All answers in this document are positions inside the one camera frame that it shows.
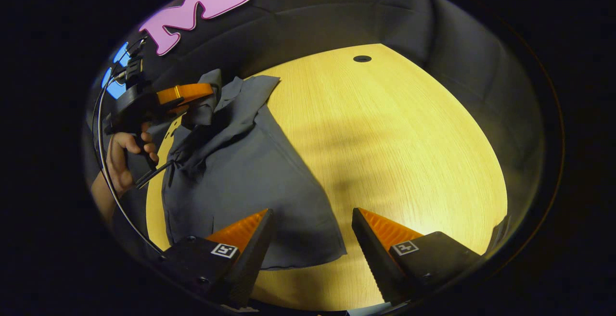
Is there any grey collared shirt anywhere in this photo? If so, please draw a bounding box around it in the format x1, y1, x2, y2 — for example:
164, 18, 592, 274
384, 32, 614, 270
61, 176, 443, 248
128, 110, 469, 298
161, 69, 347, 271

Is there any black backdrop cloth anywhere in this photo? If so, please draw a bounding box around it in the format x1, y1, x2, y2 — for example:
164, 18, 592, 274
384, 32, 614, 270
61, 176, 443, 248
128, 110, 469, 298
84, 0, 547, 259

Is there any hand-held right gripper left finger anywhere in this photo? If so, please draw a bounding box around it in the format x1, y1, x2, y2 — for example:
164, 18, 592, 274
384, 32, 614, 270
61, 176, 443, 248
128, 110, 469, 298
160, 208, 275, 310

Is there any black cable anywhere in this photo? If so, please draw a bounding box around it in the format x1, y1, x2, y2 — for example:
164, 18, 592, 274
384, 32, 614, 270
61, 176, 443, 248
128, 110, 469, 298
96, 65, 167, 255

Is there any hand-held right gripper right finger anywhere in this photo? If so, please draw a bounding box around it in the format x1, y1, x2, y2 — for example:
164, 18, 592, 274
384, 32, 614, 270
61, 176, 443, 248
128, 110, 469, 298
352, 207, 482, 306

